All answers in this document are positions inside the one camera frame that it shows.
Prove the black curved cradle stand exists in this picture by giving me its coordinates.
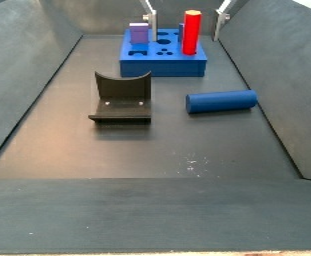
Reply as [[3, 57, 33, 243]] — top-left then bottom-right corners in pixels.
[[88, 73, 152, 123]]

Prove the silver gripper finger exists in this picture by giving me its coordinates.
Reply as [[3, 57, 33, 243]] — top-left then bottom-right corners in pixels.
[[212, 0, 236, 41], [138, 0, 157, 41]]

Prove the red hexagonal prism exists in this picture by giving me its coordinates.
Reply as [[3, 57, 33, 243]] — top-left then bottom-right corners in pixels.
[[181, 10, 201, 55]]

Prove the blue foam shape-sorter board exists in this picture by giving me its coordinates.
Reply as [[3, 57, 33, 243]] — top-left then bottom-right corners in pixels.
[[118, 29, 206, 77]]

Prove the blue round cylinder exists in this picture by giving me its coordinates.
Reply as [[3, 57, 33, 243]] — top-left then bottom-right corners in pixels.
[[185, 90, 257, 114]]

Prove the purple rectangular block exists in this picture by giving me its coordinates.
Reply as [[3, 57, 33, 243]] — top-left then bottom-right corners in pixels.
[[129, 22, 148, 44]]

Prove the blue star-shaped prism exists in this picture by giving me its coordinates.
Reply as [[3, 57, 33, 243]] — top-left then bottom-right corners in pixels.
[[177, 23, 184, 43]]

